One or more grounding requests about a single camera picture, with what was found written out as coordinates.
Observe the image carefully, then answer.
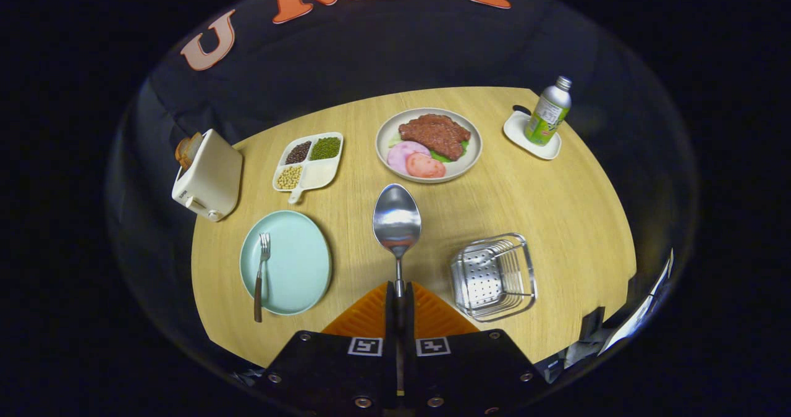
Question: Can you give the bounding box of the green lettuce leaf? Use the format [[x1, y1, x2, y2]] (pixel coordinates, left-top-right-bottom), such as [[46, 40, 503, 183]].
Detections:
[[431, 142, 469, 163]]

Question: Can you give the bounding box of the pale pink ham slice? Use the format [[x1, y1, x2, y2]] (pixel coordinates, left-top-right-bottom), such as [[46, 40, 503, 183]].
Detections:
[[387, 141, 431, 175]]

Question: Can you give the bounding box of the pile of dark brown beans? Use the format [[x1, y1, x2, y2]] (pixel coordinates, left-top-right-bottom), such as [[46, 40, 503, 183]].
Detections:
[[285, 141, 313, 165]]

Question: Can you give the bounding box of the wooden-handled metal spoon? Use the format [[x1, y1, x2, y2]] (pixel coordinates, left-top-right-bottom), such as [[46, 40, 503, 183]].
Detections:
[[372, 183, 423, 298]]

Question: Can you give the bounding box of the white divided snack tray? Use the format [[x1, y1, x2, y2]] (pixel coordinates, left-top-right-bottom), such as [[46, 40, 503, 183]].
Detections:
[[273, 132, 344, 205]]

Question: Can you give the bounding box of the perforated metal basket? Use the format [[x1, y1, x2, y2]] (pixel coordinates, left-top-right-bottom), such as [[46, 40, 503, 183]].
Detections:
[[450, 232, 538, 323]]

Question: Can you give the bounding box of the wooden-handled metal fork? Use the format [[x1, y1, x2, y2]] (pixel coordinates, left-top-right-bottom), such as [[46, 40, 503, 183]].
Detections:
[[253, 232, 272, 323]]

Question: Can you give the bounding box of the green label drink bottle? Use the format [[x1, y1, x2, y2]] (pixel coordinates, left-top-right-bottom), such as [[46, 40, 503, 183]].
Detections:
[[524, 75, 573, 146]]

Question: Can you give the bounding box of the beige round dinner plate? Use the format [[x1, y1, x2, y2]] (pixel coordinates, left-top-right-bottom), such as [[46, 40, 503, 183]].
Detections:
[[375, 107, 483, 184]]

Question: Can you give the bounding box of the dark pink ham slice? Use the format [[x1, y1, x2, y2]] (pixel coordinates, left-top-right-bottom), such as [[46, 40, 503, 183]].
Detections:
[[406, 152, 446, 179]]

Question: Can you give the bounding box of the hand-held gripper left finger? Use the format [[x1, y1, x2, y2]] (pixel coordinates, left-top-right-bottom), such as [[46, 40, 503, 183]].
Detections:
[[256, 281, 399, 415]]

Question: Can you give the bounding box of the pile of green beans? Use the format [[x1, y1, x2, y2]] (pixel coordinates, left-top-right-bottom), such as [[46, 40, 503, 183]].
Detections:
[[310, 137, 342, 161]]

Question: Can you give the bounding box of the cream white toaster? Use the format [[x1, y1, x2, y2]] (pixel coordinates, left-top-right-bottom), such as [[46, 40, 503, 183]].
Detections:
[[171, 128, 244, 222]]

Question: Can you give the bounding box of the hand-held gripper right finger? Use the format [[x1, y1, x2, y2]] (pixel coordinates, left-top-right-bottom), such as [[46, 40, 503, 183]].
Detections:
[[399, 281, 548, 415]]

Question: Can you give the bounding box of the light blue round plate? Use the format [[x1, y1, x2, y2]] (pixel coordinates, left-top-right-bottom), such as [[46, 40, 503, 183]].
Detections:
[[239, 210, 333, 316]]

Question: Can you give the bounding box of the white square coaster dish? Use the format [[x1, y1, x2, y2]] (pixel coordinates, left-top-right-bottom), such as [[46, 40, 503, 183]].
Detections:
[[503, 109, 562, 161]]

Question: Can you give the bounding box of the brown steak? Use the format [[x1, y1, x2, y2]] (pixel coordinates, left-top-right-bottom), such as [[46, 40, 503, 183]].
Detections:
[[399, 114, 472, 161]]

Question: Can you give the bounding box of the black bracket stand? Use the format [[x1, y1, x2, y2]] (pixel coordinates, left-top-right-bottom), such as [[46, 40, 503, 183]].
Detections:
[[581, 307, 606, 343]]

